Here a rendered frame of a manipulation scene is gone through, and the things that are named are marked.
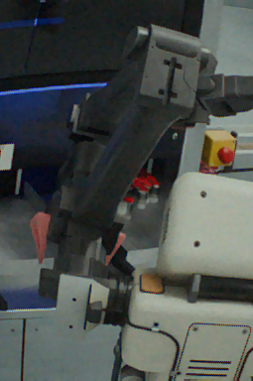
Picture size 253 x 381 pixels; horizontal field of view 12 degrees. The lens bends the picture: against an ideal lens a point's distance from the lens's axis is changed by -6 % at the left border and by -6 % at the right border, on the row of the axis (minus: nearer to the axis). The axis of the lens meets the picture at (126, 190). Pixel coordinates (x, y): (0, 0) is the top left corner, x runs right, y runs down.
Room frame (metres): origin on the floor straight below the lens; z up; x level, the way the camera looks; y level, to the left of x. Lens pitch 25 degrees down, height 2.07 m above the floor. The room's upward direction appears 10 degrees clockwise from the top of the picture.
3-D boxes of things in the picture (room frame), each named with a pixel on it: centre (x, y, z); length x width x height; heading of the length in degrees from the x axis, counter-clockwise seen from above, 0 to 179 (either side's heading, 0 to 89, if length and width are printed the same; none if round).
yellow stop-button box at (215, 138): (2.68, -0.19, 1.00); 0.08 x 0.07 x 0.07; 32
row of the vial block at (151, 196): (2.52, 0.00, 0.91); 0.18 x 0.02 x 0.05; 122
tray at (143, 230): (2.45, -0.04, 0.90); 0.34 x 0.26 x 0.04; 32
